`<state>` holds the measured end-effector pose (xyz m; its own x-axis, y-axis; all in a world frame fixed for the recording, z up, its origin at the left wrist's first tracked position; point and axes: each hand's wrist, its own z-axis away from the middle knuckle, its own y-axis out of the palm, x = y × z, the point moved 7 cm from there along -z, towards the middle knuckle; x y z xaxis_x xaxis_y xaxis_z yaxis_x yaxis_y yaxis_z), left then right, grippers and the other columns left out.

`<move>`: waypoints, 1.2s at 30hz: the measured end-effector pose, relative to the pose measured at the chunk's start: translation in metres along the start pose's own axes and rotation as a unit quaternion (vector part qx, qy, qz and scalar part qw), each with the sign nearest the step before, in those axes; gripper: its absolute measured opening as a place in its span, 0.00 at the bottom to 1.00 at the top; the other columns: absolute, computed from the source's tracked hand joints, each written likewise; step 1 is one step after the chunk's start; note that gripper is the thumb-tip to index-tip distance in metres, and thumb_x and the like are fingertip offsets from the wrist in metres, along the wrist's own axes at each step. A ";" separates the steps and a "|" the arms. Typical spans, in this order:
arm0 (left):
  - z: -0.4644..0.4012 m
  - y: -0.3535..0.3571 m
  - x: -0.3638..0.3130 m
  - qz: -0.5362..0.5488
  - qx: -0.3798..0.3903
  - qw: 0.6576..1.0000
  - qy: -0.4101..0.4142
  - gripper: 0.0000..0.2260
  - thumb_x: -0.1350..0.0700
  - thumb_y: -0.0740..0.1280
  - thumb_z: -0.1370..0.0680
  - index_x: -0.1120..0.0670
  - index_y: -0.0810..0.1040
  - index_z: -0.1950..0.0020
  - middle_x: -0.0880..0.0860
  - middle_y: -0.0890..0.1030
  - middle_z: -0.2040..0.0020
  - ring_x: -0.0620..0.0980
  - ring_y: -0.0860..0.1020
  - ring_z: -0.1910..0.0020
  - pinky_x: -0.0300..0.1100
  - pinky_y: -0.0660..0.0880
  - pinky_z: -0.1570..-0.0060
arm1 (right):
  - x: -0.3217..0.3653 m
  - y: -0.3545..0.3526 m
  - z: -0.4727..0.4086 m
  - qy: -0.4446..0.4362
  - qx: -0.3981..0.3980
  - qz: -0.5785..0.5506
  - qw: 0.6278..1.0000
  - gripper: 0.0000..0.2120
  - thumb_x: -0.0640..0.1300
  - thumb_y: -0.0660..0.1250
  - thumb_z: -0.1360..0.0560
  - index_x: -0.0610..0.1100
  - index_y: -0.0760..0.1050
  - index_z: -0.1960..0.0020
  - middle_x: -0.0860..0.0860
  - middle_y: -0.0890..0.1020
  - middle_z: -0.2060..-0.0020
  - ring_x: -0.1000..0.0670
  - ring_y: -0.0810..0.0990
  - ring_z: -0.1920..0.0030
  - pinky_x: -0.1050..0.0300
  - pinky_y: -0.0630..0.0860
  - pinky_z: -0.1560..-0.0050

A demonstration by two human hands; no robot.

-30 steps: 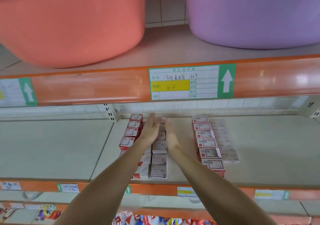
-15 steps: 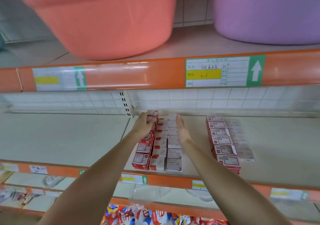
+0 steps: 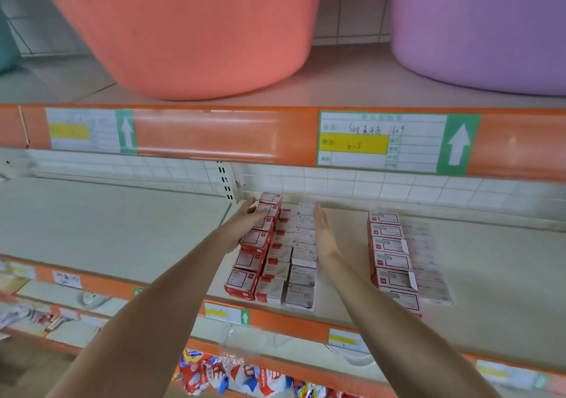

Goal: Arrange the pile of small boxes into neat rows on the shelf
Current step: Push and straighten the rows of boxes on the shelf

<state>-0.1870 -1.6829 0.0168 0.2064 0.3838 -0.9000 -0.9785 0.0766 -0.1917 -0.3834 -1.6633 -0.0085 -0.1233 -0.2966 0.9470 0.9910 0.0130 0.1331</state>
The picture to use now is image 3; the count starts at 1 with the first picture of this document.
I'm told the person's right hand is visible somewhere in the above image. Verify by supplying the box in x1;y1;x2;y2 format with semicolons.
312;204;343;264

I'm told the person's left hand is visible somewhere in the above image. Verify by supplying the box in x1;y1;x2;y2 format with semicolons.
216;201;268;255

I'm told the white shelf with orange edges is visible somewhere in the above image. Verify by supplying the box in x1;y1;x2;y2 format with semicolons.
0;44;566;398

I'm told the person's left forearm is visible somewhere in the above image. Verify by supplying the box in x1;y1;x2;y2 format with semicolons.
48;234;247;398

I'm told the person's right forearm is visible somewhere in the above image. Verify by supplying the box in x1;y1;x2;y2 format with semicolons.
318;252;479;398

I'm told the white perforated shelf upright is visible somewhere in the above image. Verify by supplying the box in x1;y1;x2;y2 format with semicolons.
212;162;241;202

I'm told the large label with green arrow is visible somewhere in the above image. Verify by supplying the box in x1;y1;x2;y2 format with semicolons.
46;108;140;156
317;110;482;177

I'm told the pile of small colourful packets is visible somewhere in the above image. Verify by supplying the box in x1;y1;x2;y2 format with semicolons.
177;349;390;398

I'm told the white handwritten label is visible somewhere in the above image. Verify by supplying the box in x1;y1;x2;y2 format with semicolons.
51;270;83;290

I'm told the orange plastic basin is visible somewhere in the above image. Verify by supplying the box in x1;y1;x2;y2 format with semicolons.
22;0;329;101

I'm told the purple plastic basin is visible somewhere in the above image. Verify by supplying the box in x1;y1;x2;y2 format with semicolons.
390;0;566;98

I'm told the teal plastic basin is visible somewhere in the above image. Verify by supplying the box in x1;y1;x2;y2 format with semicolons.
0;4;23;76

